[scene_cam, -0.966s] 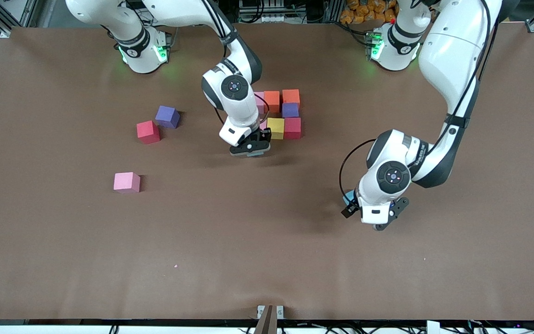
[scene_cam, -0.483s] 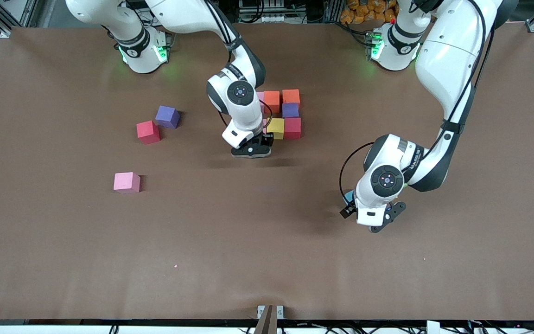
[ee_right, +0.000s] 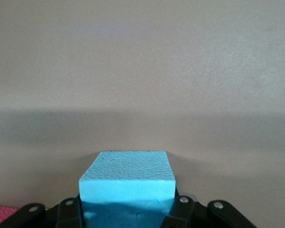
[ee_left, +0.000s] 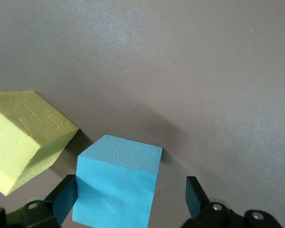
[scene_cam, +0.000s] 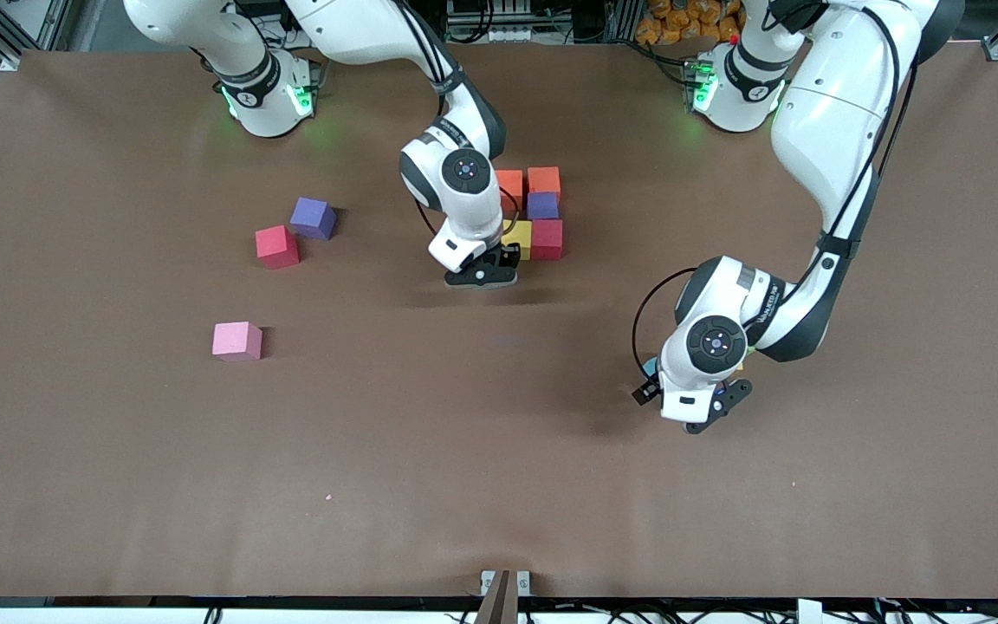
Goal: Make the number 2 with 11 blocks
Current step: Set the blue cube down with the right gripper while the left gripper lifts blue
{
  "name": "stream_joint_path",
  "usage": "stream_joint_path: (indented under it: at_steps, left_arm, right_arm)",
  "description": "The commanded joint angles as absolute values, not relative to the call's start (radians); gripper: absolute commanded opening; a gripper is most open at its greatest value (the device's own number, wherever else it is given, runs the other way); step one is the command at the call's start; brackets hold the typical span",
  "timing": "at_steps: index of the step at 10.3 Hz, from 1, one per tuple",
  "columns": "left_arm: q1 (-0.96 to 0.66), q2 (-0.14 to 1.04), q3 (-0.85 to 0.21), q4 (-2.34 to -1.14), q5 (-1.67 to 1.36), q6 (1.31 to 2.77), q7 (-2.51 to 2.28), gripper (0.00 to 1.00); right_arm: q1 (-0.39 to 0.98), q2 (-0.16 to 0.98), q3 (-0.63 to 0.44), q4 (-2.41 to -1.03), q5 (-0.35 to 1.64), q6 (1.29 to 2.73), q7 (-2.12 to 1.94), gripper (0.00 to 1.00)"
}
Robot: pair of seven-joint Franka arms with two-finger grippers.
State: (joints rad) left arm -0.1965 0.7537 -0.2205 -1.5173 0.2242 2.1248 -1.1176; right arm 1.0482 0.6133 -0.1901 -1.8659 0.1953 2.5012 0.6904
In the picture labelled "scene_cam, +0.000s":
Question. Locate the grey equipment rack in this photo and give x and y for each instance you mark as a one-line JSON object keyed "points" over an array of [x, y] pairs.
{"points": [[508, 26]]}

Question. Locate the dark purple foam block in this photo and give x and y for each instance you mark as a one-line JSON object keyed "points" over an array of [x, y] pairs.
{"points": [[542, 207]]}

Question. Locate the red foam block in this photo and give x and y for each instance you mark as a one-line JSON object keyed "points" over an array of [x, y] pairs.
{"points": [[278, 246]]}

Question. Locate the crimson foam block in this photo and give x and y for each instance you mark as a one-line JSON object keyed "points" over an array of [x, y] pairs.
{"points": [[547, 240]]}

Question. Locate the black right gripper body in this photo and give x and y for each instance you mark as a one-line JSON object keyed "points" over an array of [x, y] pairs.
{"points": [[509, 255]]}

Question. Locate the pile of orange objects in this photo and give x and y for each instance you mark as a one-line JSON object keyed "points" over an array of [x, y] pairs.
{"points": [[681, 22]]}

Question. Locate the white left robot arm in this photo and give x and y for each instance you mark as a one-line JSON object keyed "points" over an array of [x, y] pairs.
{"points": [[837, 130]]}

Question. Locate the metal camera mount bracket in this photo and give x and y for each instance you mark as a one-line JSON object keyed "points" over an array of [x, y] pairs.
{"points": [[505, 594]]}

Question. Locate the blue foam block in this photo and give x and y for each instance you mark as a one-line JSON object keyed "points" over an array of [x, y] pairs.
{"points": [[651, 366]]}

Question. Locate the brown table cover mat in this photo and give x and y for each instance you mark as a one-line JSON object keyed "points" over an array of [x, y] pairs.
{"points": [[499, 485]]}

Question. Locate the pink foam block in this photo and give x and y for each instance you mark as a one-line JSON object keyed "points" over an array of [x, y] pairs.
{"points": [[237, 341]]}

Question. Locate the light purple foam block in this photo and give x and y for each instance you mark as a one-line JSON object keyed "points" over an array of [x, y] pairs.
{"points": [[314, 217]]}

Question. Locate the orange foam block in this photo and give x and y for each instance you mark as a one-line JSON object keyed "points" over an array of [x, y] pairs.
{"points": [[512, 186], [544, 180]]}

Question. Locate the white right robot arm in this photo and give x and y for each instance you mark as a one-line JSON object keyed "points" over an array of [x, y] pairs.
{"points": [[464, 217]]}

